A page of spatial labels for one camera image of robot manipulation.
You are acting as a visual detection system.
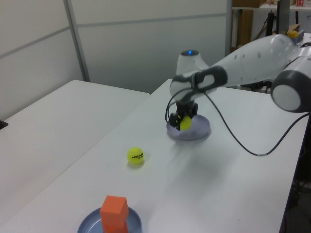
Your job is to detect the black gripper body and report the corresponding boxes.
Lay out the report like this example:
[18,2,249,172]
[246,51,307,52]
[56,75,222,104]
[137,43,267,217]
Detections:
[174,100,199,117]

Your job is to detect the plain yellow tennis ball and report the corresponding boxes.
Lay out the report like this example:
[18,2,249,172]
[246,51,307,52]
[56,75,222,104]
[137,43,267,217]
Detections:
[179,116,192,131]

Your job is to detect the yellow tennis ball HEAD print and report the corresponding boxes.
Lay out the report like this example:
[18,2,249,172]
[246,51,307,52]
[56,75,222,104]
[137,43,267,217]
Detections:
[127,147,145,165]

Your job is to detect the orange foam cube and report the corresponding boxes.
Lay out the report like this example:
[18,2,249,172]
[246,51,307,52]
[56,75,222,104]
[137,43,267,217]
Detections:
[103,219,129,233]
[99,195,129,226]

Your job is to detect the purple plastic plate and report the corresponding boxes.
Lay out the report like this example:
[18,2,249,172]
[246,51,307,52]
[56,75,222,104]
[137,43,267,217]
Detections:
[166,114,211,141]

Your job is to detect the black power box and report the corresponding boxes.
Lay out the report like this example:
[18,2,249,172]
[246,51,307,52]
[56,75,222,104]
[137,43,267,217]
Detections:
[240,81,272,93]

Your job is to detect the black upright stand pole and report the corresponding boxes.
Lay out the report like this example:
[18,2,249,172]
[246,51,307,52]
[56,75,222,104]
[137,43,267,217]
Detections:
[266,11,275,37]

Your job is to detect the brown cardboard box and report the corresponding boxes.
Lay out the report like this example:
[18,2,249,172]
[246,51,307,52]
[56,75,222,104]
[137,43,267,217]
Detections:
[232,0,262,7]

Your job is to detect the blue bottle yellow lid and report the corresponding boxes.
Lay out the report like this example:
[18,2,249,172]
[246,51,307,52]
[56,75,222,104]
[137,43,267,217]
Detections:
[287,30,299,46]

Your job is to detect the dark upright panel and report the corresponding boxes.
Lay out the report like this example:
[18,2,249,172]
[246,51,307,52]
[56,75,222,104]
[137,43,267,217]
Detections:
[276,0,290,34]

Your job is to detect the blue plastic plate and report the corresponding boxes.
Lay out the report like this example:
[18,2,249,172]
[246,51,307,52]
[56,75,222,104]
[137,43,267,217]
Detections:
[77,206,143,233]

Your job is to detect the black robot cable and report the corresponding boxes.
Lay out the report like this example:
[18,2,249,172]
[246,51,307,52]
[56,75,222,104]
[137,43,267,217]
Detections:
[165,87,311,157]

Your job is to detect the white wall shelf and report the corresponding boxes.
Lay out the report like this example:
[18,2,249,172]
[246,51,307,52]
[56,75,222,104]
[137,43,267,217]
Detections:
[232,6,311,11]

